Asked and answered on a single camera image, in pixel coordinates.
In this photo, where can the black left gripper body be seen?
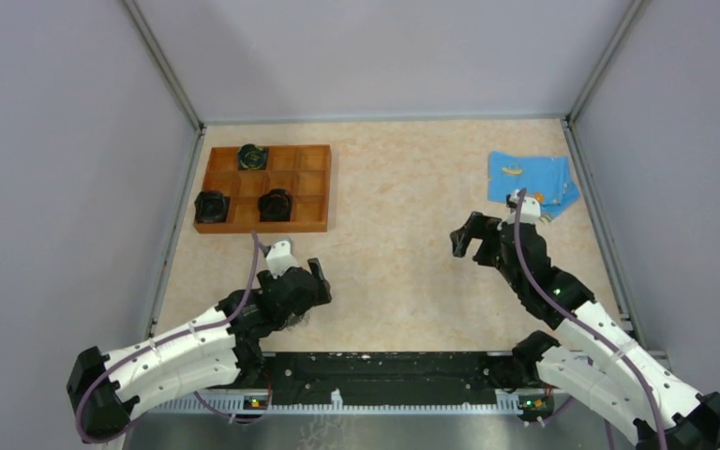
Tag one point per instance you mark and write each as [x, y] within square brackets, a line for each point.
[320, 297]

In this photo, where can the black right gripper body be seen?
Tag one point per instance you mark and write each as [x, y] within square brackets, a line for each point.
[489, 250]

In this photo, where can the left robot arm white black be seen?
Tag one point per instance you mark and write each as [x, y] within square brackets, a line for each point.
[109, 391]

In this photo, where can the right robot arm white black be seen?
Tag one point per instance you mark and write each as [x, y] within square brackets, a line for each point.
[587, 354]

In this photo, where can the dark rolled item front middle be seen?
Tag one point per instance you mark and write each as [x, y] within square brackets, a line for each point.
[275, 206]

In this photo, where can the blue cartoon print cloth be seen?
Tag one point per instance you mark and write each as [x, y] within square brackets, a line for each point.
[547, 179]

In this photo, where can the wooden compartment tray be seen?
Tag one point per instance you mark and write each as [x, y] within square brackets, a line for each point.
[303, 170]

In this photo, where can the dark rolled item front left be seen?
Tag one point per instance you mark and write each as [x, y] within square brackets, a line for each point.
[211, 206]

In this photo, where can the dark green rolled item back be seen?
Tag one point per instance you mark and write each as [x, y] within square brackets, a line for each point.
[252, 157]

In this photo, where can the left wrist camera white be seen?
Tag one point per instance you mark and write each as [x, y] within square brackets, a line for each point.
[279, 258]

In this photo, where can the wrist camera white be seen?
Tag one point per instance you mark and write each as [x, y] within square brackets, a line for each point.
[279, 258]
[529, 208]

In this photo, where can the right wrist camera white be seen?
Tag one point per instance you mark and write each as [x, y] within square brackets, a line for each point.
[529, 208]

